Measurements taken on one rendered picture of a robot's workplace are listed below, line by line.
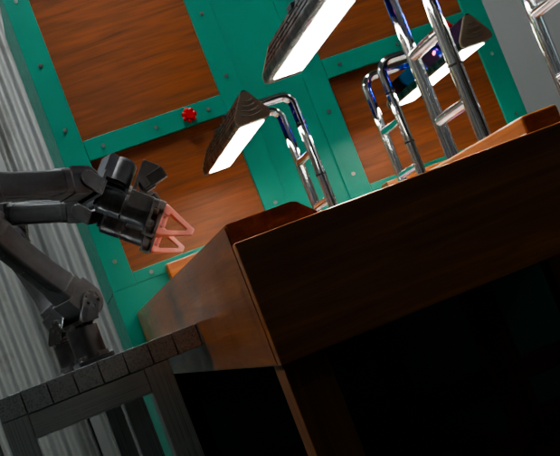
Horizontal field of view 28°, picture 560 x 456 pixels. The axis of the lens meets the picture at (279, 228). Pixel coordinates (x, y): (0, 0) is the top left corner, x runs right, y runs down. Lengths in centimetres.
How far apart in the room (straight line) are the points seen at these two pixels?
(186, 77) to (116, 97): 21
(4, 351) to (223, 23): 194
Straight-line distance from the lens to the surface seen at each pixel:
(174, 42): 335
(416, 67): 196
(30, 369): 477
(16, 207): 285
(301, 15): 181
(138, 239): 270
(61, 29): 335
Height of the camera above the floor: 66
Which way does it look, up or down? 3 degrees up
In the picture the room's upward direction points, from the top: 21 degrees counter-clockwise
